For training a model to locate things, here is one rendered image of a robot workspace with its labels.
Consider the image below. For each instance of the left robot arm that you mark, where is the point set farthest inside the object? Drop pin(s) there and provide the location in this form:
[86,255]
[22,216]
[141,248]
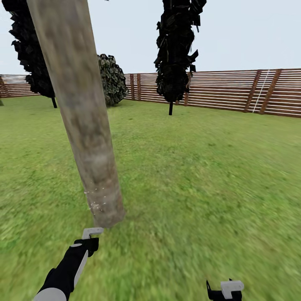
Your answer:
[60,282]

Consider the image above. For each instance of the tree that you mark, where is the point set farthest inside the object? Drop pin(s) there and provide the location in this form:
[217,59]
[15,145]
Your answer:
[64,31]
[29,49]
[175,40]

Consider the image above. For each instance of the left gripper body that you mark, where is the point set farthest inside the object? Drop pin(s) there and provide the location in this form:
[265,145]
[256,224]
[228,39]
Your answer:
[93,243]

